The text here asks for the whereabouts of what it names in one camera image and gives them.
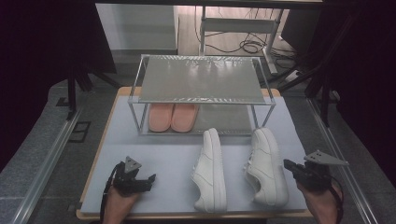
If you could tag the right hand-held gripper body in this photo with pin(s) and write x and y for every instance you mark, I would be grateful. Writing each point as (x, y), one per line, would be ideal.
(314, 174)

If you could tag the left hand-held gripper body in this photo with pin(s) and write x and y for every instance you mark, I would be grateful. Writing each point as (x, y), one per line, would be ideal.
(129, 182)

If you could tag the white sneaker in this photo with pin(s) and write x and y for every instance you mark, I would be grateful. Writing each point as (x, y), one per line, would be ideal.
(267, 168)
(211, 174)

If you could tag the metal two-tier shoe rack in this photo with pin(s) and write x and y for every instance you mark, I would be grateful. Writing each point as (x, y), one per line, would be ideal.
(199, 77)

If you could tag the person's left hand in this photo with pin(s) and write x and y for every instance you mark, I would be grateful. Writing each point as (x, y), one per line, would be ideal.
(120, 202)

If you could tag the person's right hand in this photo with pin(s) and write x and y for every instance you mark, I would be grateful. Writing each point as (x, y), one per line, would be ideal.
(320, 200)

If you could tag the pale blue table mat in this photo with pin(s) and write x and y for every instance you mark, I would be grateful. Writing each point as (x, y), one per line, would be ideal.
(155, 149)

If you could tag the wooden board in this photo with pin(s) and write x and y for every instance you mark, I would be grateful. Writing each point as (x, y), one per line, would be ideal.
(186, 215)

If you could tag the pink slipper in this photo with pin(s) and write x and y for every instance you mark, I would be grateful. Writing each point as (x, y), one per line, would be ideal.
(184, 117)
(160, 116)

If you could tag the black metal stand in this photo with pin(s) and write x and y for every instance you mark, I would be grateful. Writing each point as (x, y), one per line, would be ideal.
(325, 102)

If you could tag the white power strip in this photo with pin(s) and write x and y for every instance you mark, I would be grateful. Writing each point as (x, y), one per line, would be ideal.
(292, 76)

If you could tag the black tripod stand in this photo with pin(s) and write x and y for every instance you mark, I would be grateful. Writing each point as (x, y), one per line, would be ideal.
(72, 90)

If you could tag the black curtain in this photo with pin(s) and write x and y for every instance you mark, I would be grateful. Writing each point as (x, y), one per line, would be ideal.
(370, 77)
(37, 62)

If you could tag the dark monitor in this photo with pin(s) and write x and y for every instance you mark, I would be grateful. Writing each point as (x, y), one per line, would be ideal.
(300, 31)

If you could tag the white cabinet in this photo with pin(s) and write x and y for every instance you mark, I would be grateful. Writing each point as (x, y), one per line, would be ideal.
(137, 26)

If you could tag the aluminium rail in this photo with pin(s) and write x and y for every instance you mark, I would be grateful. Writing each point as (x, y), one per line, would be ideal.
(359, 199)
(46, 165)

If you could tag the black floor bracket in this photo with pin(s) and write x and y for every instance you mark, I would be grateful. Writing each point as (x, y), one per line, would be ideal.
(62, 102)
(79, 132)

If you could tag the white desk frame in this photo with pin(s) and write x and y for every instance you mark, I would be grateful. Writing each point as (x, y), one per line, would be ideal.
(239, 25)

